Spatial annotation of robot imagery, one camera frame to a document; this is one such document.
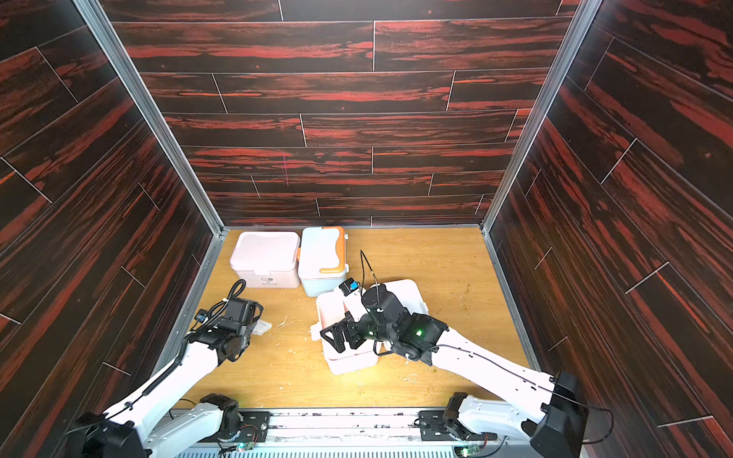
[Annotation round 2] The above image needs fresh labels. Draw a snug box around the gauze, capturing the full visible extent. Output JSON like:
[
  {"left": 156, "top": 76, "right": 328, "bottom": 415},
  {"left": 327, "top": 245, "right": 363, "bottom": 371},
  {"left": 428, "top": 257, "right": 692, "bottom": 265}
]
[{"left": 249, "top": 320, "right": 272, "bottom": 336}]

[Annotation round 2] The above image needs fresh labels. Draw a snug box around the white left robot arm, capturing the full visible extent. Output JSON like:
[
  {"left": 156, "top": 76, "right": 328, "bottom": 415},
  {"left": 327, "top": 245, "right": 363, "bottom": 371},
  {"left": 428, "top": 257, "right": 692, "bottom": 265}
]
[{"left": 63, "top": 280, "right": 263, "bottom": 457}]

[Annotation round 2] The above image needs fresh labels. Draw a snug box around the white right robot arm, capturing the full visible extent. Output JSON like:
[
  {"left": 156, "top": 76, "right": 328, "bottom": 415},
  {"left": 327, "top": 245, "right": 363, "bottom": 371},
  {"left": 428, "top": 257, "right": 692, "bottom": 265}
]
[{"left": 311, "top": 279, "right": 590, "bottom": 457}]

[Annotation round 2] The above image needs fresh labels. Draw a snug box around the pink medicine chest box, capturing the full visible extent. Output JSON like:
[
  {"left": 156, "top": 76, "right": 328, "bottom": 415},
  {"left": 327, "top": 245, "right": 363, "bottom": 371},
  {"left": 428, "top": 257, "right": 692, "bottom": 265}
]
[{"left": 230, "top": 232, "right": 301, "bottom": 289}]

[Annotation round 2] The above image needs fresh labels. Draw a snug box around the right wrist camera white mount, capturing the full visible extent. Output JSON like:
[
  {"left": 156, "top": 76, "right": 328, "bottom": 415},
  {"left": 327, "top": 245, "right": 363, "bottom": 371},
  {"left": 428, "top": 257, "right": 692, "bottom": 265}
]
[{"left": 339, "top": 278, "right": 367, "bottom": 322}]

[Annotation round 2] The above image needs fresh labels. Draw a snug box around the white orange handled box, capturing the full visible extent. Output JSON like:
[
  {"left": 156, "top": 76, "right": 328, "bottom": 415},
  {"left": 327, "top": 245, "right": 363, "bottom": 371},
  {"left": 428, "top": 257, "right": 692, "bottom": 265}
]
[{"left": 298, "top": 226, "right": 349, "bottom": 298}]

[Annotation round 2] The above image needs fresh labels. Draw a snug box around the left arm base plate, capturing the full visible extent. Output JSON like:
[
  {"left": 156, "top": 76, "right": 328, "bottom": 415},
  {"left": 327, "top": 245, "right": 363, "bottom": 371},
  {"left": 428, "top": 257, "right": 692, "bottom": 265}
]
[{"left": 231, "top": 410, "right": 271, "bottom": 444}]

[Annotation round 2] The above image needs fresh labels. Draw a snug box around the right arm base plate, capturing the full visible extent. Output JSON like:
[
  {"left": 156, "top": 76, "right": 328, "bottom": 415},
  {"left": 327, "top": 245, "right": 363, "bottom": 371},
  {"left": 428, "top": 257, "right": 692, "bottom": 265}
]
[{"left": 413, "top": 410, "right": 456, "bottom": 442}]

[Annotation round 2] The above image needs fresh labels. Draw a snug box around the aluminium frame rail right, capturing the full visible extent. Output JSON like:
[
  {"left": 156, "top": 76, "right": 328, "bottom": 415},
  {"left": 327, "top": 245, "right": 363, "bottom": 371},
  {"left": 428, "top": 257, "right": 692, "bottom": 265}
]
[{"left": 482, "top": 0, "right": 602, "bottom": 242}]

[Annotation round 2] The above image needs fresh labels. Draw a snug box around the aluminium frame rail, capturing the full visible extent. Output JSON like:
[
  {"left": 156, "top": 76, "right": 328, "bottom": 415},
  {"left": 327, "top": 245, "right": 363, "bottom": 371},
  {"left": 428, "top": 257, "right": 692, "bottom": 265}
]
[
  {"left": 482, "top": 0, "right": 602, "bottom": 242},
  {"left": 73, "top": 0, "right": 225, "bottom": 238}
]

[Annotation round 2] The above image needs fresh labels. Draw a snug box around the aluminium frame rail left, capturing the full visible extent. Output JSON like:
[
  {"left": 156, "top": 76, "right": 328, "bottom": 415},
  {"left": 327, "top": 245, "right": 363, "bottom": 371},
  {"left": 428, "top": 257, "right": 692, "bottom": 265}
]
[{"left": 73, "top": 0, "right": 225, "bottom": 238}]

